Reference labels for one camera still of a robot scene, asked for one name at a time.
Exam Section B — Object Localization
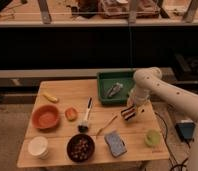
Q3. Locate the green plastic tray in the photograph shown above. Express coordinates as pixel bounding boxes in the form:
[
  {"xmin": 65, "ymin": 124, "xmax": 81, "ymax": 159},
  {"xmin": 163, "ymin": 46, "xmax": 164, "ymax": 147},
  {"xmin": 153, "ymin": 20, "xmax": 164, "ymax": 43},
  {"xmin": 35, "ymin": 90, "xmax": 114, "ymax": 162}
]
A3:
[{"xmin": 97, "ymin": 71, "xmax": 134, "ymax": 105}]

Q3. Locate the black cable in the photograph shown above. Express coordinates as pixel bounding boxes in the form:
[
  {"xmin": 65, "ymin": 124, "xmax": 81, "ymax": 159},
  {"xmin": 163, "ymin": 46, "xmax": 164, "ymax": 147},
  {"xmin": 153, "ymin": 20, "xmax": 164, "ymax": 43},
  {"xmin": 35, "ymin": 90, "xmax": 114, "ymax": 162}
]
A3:
[{"xmin": 154, "ymin": 111, "xmax": 190, "ymax": 171}]

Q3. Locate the orange bowl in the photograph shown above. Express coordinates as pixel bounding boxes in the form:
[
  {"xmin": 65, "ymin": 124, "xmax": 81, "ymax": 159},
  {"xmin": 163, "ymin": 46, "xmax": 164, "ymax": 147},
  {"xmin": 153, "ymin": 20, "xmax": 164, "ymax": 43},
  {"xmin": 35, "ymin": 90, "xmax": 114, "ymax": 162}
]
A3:
[{"xmin": 31, "ymin": 105, "xmax": 60, "ymax": 130}]

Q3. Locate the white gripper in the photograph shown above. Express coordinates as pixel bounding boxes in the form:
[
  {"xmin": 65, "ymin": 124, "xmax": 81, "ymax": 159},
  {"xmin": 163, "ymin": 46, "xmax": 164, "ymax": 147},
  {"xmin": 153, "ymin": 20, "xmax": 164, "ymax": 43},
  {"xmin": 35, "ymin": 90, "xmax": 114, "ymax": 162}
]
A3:
[{"xmin": 121, "ymin": 95, "xmax": 147, "ymax": 120}]

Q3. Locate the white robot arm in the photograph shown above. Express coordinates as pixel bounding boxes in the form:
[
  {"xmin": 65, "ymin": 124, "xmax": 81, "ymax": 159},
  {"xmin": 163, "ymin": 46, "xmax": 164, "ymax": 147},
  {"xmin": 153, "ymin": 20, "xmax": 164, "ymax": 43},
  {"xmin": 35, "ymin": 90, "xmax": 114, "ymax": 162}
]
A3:
[{"xmin": 127, "ymin": 67, "xmax": 198, "ymax": 171}]

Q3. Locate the orange tomato toy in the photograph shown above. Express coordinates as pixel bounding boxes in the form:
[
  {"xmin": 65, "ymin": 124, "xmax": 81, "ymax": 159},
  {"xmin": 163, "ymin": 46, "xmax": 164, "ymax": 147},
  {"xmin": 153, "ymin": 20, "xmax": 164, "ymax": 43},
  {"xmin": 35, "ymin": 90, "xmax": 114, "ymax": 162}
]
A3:
[{"xmin": 65, "ymin": 107, "xmax": 78, "ymax": 121}]

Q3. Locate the green cup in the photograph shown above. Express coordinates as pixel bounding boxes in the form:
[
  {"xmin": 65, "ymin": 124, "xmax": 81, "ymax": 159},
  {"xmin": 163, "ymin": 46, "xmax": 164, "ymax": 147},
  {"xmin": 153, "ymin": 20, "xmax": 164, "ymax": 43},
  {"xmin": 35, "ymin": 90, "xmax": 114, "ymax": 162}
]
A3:
[{"xmin": 145, "ymin": 130, "xmax": 161, "ymax": 147}]

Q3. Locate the black white dish brush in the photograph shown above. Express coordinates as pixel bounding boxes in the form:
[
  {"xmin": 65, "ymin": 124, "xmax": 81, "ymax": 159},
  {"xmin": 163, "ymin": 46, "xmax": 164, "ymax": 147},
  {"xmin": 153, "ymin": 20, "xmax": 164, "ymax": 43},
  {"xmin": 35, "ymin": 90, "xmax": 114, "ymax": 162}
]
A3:
[{"xmin": 78, "ymin": 98, "xmax": 92, "ymax": 133}]

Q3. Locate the dark bowl with food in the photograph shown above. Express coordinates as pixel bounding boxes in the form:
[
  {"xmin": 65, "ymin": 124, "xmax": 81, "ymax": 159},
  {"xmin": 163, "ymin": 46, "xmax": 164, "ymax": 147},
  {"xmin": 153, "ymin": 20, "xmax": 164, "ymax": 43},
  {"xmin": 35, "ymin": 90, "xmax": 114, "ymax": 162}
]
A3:
[{"xmin": 67, "ymin": 134, "xmax": 95, "ymax": 162}]

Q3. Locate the blue box on floor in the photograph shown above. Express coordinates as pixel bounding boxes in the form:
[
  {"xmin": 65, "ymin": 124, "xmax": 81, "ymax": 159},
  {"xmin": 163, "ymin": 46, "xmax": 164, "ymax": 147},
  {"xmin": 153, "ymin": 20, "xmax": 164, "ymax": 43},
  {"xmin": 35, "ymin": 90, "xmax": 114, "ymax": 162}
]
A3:
[{"xmin": 175, "ymin": 122, "xmax": 195, "ymax": 141}]

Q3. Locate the blue sponge eraser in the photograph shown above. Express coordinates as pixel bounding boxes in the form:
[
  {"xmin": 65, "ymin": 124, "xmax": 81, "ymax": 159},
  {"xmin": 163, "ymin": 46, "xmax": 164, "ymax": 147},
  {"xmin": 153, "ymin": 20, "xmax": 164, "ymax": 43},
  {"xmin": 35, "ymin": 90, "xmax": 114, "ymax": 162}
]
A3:
[{"xmin": 104, "ymin": 131, "xmax": 127, "ymax": 157}]

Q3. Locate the yellow banana toy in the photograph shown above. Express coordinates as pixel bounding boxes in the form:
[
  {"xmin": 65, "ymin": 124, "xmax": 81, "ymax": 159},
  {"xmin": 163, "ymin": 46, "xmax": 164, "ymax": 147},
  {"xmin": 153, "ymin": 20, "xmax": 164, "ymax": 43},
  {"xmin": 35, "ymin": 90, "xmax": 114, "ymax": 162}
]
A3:
[{"xmin": 43, "ymin": 93, "xmax": 59, "ymax": 103}]

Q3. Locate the grey object in tray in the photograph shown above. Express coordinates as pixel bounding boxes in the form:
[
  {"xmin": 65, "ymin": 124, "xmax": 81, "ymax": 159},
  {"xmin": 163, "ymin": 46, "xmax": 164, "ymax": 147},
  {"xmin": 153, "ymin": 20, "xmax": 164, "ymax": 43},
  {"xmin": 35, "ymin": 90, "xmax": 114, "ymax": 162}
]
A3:
[{"xmin": 106, "ymin": 83, "xmax": 123, "ymax": 98}]

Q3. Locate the wooden spoon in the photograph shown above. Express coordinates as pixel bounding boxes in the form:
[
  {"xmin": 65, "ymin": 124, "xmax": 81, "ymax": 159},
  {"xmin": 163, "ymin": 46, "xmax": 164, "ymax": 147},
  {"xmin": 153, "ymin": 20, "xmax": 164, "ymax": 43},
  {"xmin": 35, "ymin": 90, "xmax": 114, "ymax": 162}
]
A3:
[{"xmin": 96, "ymin": 115, "xmax": 118, "ymax": 137}]

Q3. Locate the white cup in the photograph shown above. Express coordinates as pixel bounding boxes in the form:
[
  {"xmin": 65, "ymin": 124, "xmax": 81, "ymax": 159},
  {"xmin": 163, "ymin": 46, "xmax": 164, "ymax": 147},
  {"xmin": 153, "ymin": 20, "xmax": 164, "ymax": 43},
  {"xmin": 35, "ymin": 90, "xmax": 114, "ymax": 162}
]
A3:
[{"xmin": 28, "ymin": 136, "xmax": 48, "ymax": 159}]

